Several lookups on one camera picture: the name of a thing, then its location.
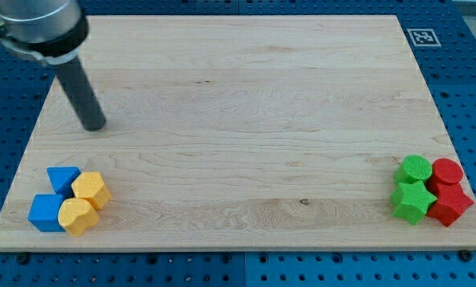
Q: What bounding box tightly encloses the black bolt front right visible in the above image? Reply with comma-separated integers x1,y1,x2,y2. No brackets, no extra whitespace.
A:
458,250,473,262

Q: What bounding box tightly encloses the white fiducial marker tag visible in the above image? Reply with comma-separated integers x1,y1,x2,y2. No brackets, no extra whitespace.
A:
407,28,441,47

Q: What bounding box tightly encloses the black bolt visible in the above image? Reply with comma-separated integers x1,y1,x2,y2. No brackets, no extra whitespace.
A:
16,252,30,265
458,250,473,262

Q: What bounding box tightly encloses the red star block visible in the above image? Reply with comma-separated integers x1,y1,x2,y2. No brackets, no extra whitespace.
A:
427,183,474,227

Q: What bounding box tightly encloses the black bolt front left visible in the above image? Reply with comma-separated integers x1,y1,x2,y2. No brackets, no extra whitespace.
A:
16,252,30,265

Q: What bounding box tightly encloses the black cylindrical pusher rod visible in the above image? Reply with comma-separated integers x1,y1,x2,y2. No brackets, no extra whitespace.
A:
55,57,106,132

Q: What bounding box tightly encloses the light wooden board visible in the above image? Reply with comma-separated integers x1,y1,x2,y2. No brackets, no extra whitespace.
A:
0,15,476,253

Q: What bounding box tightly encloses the green cylinder block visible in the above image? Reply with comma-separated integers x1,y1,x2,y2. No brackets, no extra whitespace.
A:
393,155,433,184

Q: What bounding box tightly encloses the blue cube block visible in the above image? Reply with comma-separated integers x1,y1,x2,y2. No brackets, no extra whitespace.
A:
28,194,65,232

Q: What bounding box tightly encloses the yellow heart block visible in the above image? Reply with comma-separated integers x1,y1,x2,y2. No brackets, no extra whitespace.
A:
57,198,100,237

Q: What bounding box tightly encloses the red cylinder block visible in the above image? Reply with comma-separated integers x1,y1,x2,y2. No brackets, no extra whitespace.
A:
427,158,464,185

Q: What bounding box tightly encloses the blue triangular prism block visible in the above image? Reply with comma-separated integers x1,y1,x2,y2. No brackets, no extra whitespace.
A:
46,166,81,198

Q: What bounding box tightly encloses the green star block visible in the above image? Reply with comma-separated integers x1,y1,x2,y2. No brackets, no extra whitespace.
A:
391,181,438,226

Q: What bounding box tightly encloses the yellow hexagon block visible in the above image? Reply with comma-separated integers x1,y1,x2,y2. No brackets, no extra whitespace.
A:
71,171,112,210

